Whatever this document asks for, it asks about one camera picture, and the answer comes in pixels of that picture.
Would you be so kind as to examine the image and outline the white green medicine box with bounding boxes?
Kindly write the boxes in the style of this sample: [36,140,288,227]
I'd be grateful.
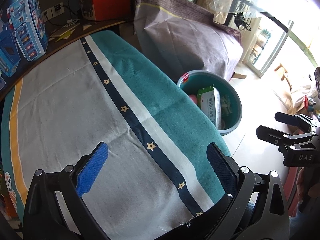
[197,85,222,130]

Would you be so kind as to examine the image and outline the teal round trash bin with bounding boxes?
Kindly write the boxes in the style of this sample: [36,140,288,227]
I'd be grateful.
[177,70,242,135]

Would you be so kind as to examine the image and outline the person right hand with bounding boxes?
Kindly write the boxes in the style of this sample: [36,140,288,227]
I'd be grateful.
[296,167,319,204]

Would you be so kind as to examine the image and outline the grey teal striped tablecloth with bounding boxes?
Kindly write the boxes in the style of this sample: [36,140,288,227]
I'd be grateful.
[1,31,229,239]

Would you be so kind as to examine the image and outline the blue toy packaging box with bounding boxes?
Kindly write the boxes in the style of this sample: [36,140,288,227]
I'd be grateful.
[1,0,48,90]

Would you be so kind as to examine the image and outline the white wall power socket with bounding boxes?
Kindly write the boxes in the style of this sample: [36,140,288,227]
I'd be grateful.
[42,2,65,22]

